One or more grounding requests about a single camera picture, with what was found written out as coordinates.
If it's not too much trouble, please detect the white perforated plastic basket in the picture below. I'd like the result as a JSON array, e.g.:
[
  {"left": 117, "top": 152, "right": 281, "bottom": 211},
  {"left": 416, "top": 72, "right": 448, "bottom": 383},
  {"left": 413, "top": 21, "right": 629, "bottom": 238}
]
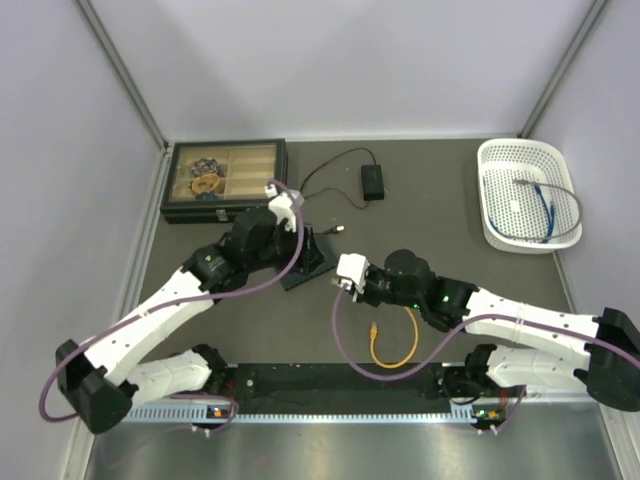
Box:
[{"left": 477, "top": 138, "right": 583, "bottom": 254}]

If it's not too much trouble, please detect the black power adapter with cord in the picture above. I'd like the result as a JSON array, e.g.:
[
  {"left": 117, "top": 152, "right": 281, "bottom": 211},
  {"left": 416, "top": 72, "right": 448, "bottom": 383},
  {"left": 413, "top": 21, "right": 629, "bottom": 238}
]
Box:
[{"left": 300, "top": 147, "right": 386, "bottom": 210}]

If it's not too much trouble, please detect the grey ethernet cable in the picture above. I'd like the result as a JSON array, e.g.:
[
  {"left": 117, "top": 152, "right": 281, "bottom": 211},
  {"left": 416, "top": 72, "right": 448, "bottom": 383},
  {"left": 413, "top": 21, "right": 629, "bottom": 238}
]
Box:
[{"left": 512, "top": 175, "right": 586, "bottom": 246}]

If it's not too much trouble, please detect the black jewelry display box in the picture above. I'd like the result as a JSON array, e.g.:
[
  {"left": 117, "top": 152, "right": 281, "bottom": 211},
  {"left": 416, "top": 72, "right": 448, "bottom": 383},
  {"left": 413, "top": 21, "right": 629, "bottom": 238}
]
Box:
[{"left": 160, "top": 138, "right": 288, "bottom": 224}]

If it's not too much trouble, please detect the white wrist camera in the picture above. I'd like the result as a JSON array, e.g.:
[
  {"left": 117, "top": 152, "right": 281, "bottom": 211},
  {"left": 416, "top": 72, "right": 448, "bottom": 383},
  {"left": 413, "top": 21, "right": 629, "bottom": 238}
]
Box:
[
  {"left": 331, "top": 253, "right": 370, "bottom": 295},
  {"left": 264, "top": 182, "right": 305, "bottom": 233}
]

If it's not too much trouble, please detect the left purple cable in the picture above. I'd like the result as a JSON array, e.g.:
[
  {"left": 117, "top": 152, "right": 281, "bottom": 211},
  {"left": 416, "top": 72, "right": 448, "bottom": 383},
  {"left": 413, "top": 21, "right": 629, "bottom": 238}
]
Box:
[{"left": 39, "top": 179, "right": 307, "bottom": 441}]

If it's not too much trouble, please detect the yellow ethernet cable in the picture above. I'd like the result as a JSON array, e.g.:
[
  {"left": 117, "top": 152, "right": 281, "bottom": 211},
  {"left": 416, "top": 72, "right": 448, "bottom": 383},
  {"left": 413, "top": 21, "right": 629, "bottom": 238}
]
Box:
[{"left": 367, "top": 305, "right": 420, "bottom": 371}]

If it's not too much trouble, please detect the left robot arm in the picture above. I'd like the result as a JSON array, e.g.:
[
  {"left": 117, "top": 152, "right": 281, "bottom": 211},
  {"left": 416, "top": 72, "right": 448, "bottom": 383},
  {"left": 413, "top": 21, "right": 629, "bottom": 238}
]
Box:
[{"left": 48, "top": 205, "right": 337, "bottom": 434}]

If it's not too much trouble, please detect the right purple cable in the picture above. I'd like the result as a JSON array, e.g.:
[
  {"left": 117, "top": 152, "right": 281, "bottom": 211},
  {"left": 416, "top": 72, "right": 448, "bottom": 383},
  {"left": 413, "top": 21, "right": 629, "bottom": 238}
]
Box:
[{"left": 332, "top": 287, "right": 640, "bottom": 436}]

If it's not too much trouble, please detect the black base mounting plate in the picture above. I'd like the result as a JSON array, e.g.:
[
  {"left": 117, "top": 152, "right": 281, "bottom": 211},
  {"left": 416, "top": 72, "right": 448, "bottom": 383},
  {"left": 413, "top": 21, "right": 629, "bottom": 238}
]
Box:
[{"left": 169, "top": 362, "right": 501, "bottom": 414}]

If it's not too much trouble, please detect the white slotted cable duct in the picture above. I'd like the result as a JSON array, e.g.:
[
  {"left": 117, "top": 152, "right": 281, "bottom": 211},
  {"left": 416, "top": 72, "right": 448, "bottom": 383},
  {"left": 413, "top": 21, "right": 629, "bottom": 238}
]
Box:
[{"left": 122, "top": 401, "right": 478, "bottom": 425}]

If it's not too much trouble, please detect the purple cable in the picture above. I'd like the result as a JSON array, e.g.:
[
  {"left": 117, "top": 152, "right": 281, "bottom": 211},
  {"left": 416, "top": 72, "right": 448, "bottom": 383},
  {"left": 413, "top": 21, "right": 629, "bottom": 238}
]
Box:
[
  {"left": 332, "top": 287, "right": 640, "bottom": 436},
  {"left": 39, "top": 179, "right": 307, "bottom": 441}
]

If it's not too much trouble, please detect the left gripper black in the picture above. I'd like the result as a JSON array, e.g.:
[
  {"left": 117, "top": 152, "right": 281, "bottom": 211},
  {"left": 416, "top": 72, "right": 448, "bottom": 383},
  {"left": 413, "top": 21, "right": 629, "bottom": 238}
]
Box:
[{"left": 248, "top": 218, "right": 327, "bottom": 276}]

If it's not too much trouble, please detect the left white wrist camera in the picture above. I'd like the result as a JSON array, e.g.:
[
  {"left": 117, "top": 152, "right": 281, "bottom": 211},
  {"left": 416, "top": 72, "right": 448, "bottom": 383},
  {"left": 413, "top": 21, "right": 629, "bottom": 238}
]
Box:
[{"left": 264, "top": 182, "right": 305, "bottom": 233}]

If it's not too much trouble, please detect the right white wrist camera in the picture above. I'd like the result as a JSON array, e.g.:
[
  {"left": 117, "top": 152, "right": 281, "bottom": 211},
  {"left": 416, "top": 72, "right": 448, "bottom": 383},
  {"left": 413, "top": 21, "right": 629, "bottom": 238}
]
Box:
[{"left": 331, "top": 253, "right": 370, "bottom": 295}]

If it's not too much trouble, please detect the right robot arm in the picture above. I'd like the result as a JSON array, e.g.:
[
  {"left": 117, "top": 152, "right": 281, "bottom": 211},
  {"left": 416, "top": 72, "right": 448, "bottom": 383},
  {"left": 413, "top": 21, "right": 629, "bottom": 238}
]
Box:
[{"left": 337, "top": 249, "right": 639, "bottom": 413}]

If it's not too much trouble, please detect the orange bracelet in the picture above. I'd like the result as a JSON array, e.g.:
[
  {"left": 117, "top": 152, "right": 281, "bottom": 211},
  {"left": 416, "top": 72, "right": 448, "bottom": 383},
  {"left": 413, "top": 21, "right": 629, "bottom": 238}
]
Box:
[{"left": 189, "top": 173, "right": 225, "bottom": 196}]

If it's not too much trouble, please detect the black network switch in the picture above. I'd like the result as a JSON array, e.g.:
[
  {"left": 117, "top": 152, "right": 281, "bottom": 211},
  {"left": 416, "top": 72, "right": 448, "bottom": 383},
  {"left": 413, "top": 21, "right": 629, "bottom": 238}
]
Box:
[{"left": 280, "top": 234, "right": 338, "bottom": 291}]

